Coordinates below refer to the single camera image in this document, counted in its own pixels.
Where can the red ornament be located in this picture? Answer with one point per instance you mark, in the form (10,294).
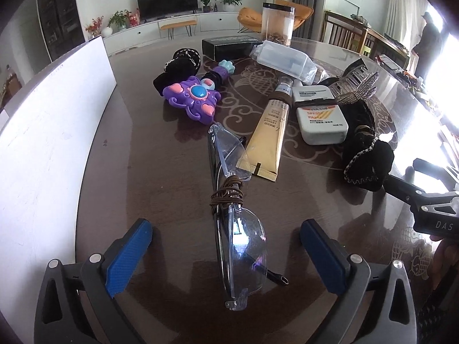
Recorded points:
(135,18)

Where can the clear safety glasses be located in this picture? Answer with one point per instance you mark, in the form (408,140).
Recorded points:
(236,236)

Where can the small potted plant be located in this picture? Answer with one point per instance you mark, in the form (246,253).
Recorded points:
(206,3)

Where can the white television cabinet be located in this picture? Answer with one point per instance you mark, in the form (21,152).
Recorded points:
(143,32)

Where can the clear jar with black lid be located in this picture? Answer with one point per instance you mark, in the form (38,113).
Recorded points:
(277,23)

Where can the dark display cabinet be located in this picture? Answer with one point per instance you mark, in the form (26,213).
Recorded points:
(59,14)

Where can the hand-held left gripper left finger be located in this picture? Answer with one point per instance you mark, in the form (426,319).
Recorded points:
(127,258)

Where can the red flowers in white vase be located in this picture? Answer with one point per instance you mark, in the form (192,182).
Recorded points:
(94,27)

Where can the black television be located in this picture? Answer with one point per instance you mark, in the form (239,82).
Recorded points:
(166,1)

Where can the orange lounge chair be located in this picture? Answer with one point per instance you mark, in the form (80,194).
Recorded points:
(251,18)

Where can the bushy green potted plant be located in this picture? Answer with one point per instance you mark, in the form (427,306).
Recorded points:
(119,19)

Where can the person's right hand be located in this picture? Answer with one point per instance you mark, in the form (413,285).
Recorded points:
(448,258)

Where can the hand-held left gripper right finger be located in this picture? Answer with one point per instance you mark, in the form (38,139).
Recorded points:
(322,258)

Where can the white board panel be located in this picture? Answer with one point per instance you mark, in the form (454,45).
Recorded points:
(43,168)

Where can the purple butterfly toy wand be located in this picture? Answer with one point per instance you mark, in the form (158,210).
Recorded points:
(192,98)

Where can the white sunscreen bottle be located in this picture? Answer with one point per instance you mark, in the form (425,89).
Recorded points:
(321,123)

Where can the black velvet bow hair clip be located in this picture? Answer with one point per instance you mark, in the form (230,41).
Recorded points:
(362,154)
(175,70)

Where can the clear plastic bag packet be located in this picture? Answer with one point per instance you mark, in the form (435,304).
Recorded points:
(283,61)

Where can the wooden bench with metal legs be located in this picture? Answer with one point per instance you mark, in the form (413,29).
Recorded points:
(177,23)

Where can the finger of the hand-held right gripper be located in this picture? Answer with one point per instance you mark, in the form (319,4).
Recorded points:
(405,188)
(435,172)

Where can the small white box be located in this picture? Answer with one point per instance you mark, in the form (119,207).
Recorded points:
(310,93)

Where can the gold cream tube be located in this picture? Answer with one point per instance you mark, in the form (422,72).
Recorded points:
(267,132)

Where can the wooden dining chair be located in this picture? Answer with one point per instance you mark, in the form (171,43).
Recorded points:
(340,32)

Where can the silver claw hair clip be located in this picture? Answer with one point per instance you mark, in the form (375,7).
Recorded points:
(353,82)

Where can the black rectangular box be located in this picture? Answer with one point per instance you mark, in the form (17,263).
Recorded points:
(226,44)

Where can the dark flat tray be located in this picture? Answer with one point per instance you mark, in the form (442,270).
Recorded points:
(391,61)

